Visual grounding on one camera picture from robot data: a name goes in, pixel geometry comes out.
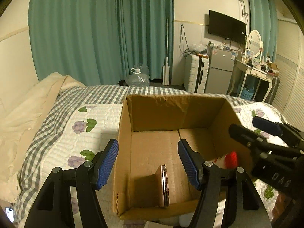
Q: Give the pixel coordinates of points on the clear water jug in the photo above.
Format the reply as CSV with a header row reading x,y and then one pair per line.
x,y
139,76

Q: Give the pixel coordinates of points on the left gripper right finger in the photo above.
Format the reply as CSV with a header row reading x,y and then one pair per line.
x,y
243,205

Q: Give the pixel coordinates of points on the teal window curtain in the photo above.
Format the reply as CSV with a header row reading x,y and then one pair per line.
x,y
99,41

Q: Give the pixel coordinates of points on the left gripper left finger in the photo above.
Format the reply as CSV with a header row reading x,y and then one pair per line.
x,y
53,206

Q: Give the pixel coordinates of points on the phone mounted on gripper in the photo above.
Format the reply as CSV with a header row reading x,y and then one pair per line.
x,y
10,213

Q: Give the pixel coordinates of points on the blue laundry basket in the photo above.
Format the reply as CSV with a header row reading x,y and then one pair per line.
x,y
247,92

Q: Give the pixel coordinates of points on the teal right side curtain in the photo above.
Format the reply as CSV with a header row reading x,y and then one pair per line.
x,y
263,18

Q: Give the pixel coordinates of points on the white dressing table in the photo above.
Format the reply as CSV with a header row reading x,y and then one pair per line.
x,y
273,81

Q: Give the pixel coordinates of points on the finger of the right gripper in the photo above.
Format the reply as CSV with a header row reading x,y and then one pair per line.
x,y
267,126
247,138

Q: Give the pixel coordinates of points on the silver mini fridge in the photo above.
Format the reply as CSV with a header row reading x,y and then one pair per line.
x,y
221,65

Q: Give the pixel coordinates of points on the white oval vanity mirror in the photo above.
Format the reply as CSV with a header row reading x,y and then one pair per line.
x,y
254,44

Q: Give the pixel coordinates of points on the open cardboard box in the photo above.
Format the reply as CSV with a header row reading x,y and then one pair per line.
x,y
149,131

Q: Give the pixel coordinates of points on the red lidded white bottle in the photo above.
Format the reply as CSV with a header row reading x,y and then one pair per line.
x,y
228,161

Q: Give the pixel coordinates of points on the white suitcase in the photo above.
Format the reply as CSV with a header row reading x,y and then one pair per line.
x,y
196,73

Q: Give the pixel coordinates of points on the black wall television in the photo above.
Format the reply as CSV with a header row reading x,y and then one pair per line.
x,y
227,27

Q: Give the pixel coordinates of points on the grey checked bed sheet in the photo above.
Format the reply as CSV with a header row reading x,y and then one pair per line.
x,y
66,103

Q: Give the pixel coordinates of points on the beige blanket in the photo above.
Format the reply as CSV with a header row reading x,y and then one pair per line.
x,y
21,123

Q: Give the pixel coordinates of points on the white flat mop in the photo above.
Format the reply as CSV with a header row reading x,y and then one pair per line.
x,y
166,63

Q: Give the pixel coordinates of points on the white louvered wardrobe door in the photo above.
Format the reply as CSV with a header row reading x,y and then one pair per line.
x,y
289,59

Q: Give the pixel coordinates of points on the floral quilted bedspread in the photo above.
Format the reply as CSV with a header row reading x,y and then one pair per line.
x,y
76,145

